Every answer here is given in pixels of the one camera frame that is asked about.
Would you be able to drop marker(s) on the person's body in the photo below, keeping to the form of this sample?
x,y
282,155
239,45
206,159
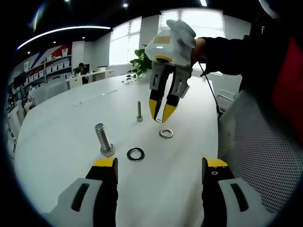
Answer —
x,y
277,61

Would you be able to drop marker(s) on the small steel bolt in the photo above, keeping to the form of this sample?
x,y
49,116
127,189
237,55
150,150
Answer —
x,y
139,111

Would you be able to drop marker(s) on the white office desk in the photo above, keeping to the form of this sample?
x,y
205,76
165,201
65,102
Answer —
x,y
92,75

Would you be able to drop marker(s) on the large steel washer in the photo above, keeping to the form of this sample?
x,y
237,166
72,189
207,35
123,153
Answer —
x,y
166,133
136,154

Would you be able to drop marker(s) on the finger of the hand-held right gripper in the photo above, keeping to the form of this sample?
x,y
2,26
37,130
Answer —
x,y
174,94
157,91

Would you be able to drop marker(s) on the clear plastic ruler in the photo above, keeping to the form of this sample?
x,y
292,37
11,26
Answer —
x,y
94,97

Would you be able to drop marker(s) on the green potted plant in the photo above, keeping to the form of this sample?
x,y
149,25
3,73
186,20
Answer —
x,y
139,63

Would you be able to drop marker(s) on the shelf with white boxes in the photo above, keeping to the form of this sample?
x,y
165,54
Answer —
x,y
47,68

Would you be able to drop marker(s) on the white mesh office chair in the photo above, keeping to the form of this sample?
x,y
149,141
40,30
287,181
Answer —
x,y
255,153

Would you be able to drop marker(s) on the person's right forearm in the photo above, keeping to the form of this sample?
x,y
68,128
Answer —
x,y
225,55

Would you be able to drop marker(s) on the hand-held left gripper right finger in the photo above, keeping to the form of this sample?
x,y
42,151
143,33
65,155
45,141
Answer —
x,y
220,189

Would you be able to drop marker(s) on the large steel bolt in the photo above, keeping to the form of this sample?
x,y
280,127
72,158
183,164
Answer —
x,y
104,139

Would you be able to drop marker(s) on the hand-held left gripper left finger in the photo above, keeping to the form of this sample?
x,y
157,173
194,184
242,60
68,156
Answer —
x,y
94,189

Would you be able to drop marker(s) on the small steel washer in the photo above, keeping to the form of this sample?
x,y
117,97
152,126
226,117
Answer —
x,y
159,120

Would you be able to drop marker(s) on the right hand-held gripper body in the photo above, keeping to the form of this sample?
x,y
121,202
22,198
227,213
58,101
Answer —
x,y
169,47

